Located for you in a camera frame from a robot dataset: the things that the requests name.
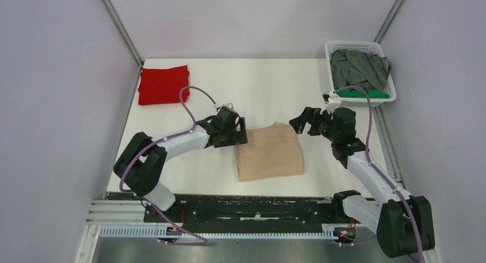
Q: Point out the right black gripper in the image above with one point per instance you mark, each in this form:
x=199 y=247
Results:
x=308 y=115

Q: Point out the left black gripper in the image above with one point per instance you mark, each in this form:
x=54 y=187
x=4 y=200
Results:
x=235 y=139

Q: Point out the beige t shirt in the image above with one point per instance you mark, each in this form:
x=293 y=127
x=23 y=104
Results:
x=270 y=152

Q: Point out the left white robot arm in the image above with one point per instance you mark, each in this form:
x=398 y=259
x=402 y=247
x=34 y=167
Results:
x=141 y=162

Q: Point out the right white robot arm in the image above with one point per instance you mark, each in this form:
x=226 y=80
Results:
x=402 y=222

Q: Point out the green t shirt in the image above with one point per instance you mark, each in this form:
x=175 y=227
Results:
x=354 y=93

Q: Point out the grey t shirt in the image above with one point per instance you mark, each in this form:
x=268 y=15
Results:
x=353 y=67

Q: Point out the white plastic laundry basket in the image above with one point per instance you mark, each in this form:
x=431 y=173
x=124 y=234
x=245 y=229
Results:
x=363 y=46

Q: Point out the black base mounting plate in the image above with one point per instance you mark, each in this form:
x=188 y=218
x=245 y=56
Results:
x=254 y=214

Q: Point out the folded red t shirt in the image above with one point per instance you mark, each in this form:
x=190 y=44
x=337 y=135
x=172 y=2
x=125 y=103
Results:
x=162 y=86

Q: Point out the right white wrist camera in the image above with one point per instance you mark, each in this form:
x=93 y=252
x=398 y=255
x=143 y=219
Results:
x=331 y=102

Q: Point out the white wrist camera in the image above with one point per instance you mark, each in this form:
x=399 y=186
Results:
x=227 y=105
x=331 y=102

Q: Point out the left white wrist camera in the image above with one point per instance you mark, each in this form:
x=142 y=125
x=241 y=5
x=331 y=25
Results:
x=227 y=105

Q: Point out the right aluminium table rail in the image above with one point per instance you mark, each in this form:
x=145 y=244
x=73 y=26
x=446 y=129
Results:
x=393 y=165

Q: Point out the right aluminium frame post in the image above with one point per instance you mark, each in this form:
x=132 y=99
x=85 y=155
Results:
x=388 y=21

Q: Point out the aluminium frame post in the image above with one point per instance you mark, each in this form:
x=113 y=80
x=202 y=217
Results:
x=122 y=31
x=388 y=21

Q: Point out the white slotted cable duct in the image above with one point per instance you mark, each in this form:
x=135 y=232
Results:
x=149 y=231

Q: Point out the left aluminium frame post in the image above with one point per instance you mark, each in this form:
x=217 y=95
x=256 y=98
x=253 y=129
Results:
x=122 y=31

